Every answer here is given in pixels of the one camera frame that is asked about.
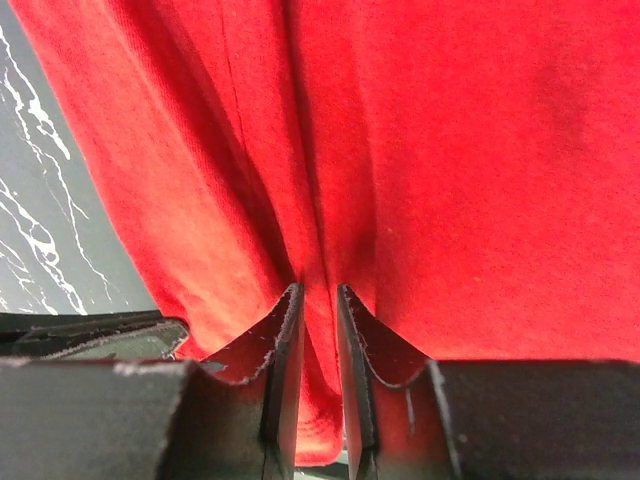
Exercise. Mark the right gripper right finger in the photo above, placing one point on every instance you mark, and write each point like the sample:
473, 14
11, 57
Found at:
409, 416

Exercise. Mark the red t shirt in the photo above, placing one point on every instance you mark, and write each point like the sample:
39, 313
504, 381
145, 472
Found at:
469, 168

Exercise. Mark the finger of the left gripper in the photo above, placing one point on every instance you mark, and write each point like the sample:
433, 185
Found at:
145, 335

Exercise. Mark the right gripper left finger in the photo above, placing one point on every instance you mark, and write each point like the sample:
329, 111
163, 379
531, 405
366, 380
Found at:
230, 416

